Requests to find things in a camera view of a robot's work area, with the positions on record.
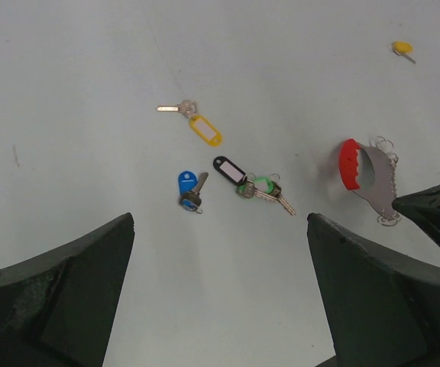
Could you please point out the red handled metal key holder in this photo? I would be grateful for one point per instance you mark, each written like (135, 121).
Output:
(369, 171)

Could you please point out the key with yellow tag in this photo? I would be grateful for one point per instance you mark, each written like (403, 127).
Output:
(198, 123)

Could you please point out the key with blue tag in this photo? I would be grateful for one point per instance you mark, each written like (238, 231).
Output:
(190, 187)

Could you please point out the keys with black green tags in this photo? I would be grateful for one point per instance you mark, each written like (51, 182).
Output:
(249, 186)

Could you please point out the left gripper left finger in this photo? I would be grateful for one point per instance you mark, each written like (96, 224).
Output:
(58, 308)

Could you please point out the yellow capped key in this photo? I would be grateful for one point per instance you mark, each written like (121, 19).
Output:
(403, 49)

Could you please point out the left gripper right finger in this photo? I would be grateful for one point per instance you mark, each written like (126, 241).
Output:
(382, 307)

